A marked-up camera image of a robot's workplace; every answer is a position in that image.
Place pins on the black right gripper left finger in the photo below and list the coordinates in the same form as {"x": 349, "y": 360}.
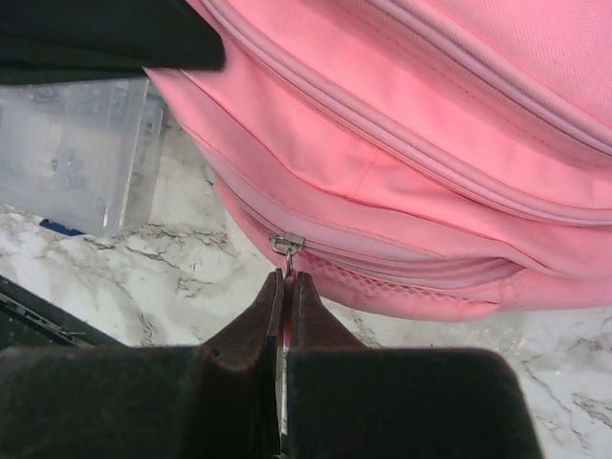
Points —
{"x": 216, "y": 399}

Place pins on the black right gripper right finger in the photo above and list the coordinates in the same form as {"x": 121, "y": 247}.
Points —
{"x": 349, "y": 400}

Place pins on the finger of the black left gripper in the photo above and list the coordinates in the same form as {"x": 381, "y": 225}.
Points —
{"x": 107, "y": 35}

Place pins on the pink student backpack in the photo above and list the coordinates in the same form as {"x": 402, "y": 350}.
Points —
{"x": 432, "y": 159}

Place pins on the clear plastic screw organizer box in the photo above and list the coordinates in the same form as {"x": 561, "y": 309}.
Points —
{"x": 82, "y": 156}

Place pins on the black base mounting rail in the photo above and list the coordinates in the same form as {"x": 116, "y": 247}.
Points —
{"x": 29, "y": 320}

